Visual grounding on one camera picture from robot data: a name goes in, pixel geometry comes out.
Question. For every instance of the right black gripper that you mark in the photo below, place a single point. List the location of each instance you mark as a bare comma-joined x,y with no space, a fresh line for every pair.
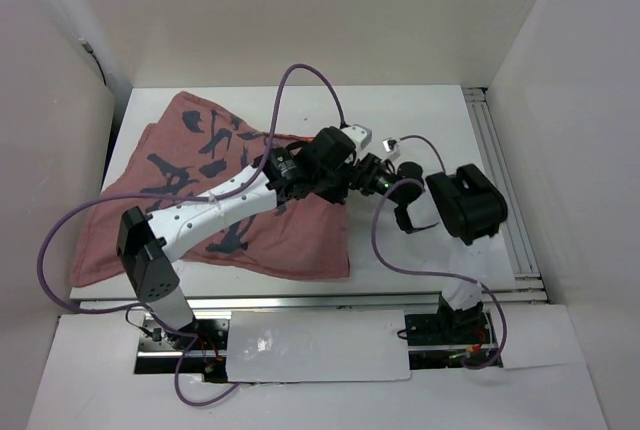
366,172

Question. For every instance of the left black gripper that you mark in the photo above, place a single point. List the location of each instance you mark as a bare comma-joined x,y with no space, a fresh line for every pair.
336,196

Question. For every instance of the red patterned pillowcase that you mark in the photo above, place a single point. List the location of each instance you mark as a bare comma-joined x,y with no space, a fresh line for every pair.
192,150

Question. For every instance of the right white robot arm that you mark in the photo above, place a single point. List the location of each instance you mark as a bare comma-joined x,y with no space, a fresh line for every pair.
470,207

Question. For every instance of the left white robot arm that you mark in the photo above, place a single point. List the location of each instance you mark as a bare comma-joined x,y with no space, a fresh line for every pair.
149,244

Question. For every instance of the white cover plate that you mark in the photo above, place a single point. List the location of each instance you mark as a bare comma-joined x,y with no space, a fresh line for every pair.
317,346

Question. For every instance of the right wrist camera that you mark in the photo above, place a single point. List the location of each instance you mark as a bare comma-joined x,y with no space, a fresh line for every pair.
391,148

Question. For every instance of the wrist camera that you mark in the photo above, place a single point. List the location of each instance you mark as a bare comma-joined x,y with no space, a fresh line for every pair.
361,136
391,148

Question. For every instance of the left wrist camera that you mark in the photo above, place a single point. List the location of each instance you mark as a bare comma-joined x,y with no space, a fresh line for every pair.
361,136

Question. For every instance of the right aluminium side rail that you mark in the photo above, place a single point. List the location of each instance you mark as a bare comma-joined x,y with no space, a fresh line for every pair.
516,237

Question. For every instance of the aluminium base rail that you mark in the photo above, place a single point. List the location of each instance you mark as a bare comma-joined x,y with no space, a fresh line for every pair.
433,340

